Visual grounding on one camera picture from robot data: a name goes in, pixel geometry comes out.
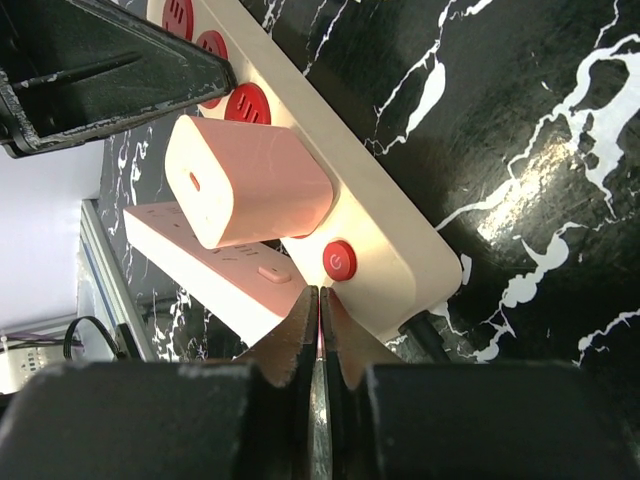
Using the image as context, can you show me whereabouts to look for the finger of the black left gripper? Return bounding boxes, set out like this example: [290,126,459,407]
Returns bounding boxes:
[1,1,238,158]

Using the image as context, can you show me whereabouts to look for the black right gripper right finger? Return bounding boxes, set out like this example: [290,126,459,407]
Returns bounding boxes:
[319,288,639,479]

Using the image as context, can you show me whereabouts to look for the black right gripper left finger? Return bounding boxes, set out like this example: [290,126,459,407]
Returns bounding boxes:
[1,287,319,479]

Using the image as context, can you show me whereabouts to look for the beige power strip red sockets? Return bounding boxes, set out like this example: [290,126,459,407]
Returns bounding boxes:
[147,1,462,341]

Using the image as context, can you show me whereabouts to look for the pink plug adapter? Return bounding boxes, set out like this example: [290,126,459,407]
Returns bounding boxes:
[164,115,334,249]

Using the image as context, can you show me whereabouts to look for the pink power strip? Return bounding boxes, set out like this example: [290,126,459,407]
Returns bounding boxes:
[123,201,307,347]

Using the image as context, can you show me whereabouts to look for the black power strip cable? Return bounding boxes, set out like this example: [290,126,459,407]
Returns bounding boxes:
[399,312,454,365]

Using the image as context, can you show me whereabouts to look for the aluminium frame rail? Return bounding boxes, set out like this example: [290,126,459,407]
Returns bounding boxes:
[80,199,157,361]

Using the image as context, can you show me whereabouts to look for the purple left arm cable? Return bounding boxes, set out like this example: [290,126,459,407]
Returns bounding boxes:
[0,327,81,351]

